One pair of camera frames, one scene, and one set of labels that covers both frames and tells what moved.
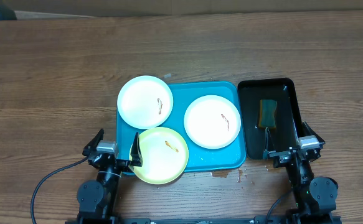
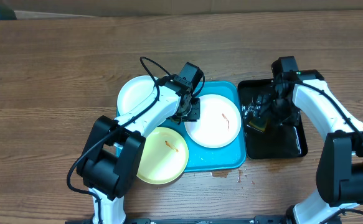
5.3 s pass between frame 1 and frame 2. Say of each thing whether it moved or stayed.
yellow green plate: stayed
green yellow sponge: moved
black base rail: stayed
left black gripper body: moved
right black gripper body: moved
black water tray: stayed
